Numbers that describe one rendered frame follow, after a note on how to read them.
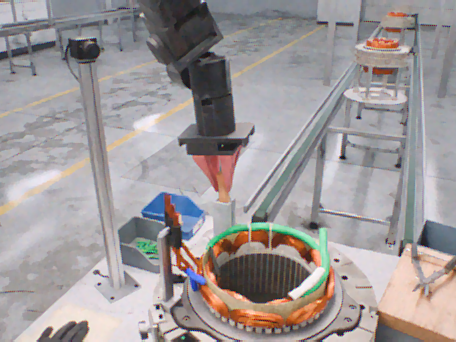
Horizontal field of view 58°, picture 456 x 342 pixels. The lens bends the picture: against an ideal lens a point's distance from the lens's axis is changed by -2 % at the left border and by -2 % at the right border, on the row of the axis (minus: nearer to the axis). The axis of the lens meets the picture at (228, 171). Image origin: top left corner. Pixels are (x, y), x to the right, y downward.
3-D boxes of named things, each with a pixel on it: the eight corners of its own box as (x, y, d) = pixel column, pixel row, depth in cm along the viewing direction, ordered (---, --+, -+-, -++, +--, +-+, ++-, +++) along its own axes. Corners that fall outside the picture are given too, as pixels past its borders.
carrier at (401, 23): (365, 45, 451) (369, 15, 438) (393, 43, 465) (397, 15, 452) (391, 51, 419) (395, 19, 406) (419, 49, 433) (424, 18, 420)
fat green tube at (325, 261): (319, 236, 65) (320, 226, 64) (344, 243, 63) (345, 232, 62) (285, 295, 53) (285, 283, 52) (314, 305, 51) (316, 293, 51)
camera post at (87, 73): (126, 287, 108) (95, 60, 83) (115, 292, 106) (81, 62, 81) (120, 281, 110) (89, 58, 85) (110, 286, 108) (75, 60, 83)
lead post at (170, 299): (160, 308, 57) (153, 237, 52) (172, 298, 59) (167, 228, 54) (169, 314, 56) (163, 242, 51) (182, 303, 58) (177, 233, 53)
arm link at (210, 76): (196, 56, 54) (235, 49, 56) (176, 51, 59) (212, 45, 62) (203, 108, 57) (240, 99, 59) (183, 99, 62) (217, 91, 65)
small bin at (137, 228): (183, 248, 123) (182, 226, 120) (159, 276, 111) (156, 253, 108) (136, 235, 129) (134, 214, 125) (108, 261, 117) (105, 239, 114)
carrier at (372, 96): (354, 86, 289) (359, 41, 276) (412, 94, 270) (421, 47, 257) (334, 99, 260) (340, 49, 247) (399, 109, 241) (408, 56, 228)
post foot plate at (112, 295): (142, 287, 107) (142, 285, 107) (110, 304, 102) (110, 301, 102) (124, 271, 113) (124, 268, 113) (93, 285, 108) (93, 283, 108)
